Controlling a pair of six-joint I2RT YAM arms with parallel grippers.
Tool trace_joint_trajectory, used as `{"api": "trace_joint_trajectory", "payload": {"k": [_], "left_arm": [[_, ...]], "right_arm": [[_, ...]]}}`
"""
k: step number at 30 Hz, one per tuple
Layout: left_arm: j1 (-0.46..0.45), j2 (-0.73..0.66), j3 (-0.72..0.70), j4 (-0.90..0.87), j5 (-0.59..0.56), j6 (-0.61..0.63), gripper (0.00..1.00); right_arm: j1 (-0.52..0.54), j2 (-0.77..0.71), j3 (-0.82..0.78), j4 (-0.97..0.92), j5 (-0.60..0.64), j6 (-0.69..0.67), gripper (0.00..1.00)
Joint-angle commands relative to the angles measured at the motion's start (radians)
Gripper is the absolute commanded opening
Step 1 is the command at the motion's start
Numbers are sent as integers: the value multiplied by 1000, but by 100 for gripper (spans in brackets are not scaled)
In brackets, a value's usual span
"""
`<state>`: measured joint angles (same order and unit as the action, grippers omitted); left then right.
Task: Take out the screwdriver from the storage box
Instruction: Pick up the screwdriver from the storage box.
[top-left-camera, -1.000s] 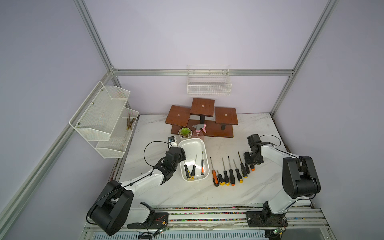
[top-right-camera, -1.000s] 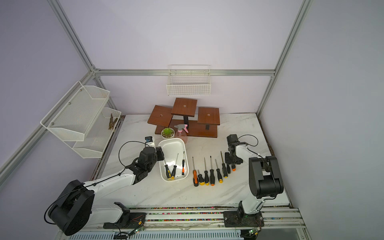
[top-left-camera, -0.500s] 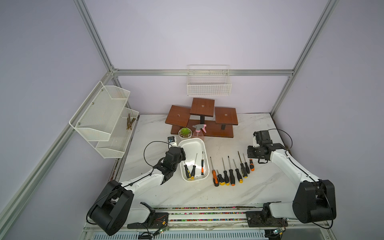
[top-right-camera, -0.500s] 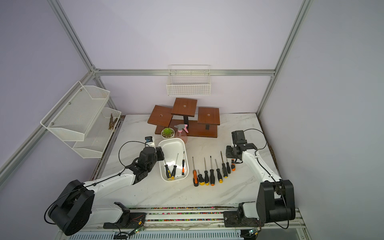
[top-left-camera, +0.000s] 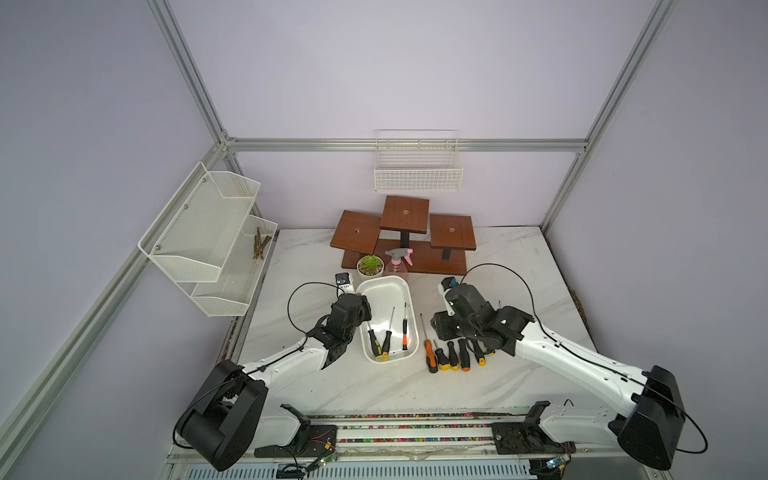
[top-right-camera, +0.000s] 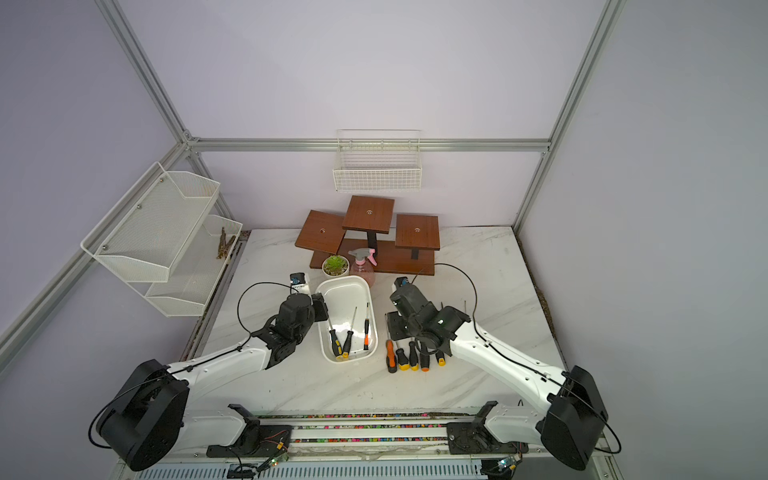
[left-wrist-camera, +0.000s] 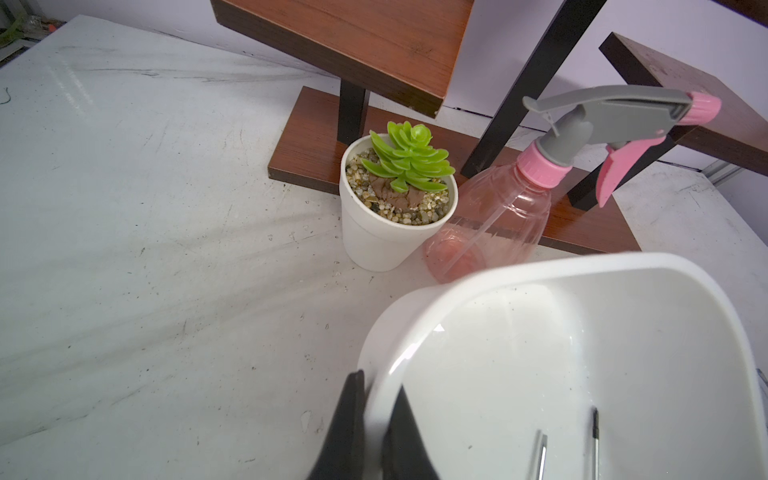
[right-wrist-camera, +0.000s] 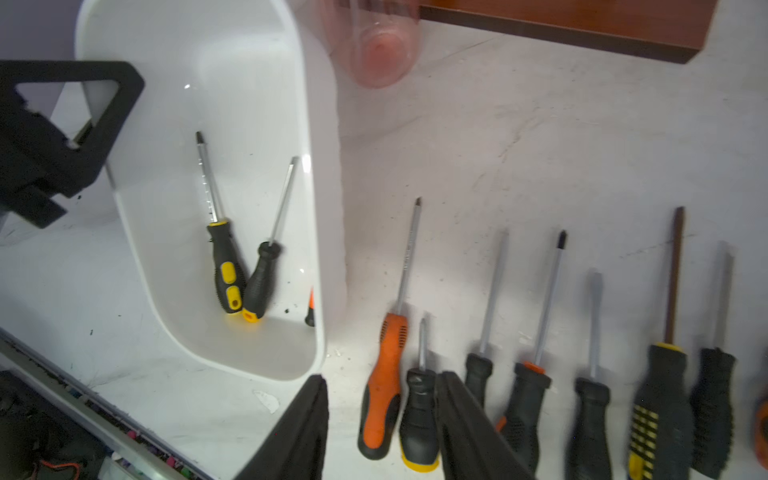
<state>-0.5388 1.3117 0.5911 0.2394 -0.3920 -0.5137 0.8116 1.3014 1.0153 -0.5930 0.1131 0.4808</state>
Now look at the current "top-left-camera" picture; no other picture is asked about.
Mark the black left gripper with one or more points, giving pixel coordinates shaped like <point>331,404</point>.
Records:
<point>365,314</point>

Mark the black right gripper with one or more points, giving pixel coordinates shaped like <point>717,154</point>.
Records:
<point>443,328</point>

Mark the black yellow stubby screwdriver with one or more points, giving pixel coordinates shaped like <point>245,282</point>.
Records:
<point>442,359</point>

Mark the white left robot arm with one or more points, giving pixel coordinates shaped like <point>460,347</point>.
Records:
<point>221,422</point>

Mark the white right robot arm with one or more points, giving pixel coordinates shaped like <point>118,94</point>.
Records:
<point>648,404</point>

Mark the white storage box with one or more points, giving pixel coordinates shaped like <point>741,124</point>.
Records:
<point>383,294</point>

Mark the potted green succulent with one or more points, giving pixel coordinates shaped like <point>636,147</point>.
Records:
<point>370,266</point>

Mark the pink spray bottle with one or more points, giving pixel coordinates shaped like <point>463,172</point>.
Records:
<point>400,260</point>

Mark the brown wooden tiered stand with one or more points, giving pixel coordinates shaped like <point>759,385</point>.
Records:
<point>439,241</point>

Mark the brown twigs on shelf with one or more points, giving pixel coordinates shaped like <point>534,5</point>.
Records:
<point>261,242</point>

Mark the white mesh lower shelf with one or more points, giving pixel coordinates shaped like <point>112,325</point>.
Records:
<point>232,294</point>

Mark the white mesh shelf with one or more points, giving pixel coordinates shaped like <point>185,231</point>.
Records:
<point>232,294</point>
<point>192,240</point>

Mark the white mesh upper shelf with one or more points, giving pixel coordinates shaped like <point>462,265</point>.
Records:
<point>192,240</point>

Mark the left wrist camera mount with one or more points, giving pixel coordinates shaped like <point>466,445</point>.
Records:
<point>344,283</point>

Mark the black handled flat screwdriver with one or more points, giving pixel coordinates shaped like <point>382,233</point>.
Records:
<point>388,335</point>

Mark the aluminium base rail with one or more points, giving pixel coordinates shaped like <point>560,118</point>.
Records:
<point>412,446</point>

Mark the white wire wall basket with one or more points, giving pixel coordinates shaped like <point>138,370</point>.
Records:
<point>417,161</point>

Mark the aluminium frame post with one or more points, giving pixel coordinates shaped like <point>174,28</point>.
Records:
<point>653,27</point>

